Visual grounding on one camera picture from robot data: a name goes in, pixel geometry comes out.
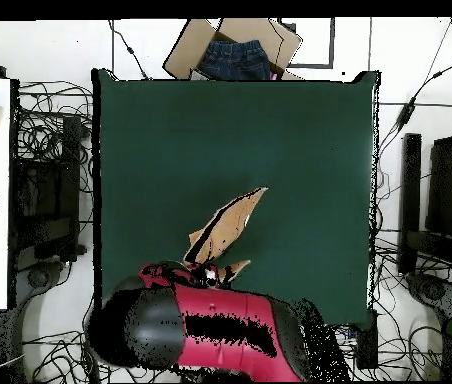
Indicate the black power strip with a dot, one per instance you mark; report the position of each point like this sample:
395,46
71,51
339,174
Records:
367,344

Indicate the blue denim jeans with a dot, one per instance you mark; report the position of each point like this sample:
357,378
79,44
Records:
234,60

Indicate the brown cardboard box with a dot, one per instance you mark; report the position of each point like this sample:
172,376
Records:
186,52

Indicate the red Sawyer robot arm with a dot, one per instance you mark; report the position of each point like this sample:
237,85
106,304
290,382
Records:
226,312

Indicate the dark green table cloth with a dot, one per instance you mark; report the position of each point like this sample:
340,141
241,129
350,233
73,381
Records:
210,128

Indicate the orange terry towel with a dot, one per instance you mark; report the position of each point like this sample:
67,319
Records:
230,224

